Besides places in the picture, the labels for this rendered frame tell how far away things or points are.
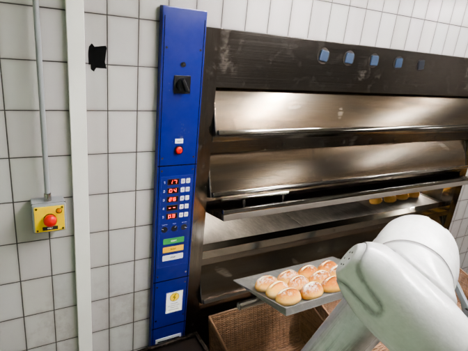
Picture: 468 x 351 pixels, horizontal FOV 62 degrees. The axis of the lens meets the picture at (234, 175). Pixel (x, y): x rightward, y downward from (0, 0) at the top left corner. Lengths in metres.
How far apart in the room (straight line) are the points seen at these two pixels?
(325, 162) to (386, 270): 1.41
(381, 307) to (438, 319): 0.07
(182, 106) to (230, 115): 0.22
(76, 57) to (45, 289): 0.83
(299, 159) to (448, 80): 1.03
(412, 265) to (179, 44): 1.06
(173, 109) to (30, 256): 0.71
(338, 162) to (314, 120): 0.30
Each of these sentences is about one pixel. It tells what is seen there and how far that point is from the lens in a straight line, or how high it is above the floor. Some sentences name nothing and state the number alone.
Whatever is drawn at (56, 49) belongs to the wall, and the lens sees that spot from 1.35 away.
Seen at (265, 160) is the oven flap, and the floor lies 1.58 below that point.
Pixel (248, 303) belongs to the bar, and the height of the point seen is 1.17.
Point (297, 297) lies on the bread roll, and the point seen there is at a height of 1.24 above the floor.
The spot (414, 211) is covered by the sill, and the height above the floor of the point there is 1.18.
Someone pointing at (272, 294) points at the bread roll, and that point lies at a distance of 1.48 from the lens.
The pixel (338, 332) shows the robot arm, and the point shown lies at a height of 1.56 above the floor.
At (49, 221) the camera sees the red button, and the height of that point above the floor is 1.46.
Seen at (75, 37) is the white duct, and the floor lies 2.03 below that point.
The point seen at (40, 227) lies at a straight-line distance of 1.42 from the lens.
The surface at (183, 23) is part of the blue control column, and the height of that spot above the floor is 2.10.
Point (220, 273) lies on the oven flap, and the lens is 1.87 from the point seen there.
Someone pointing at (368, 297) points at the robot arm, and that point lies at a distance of 0.58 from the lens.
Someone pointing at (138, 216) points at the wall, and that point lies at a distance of 1.55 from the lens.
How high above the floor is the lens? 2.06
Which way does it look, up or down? 19 degrees down
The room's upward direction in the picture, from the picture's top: 6 degrees clockwise
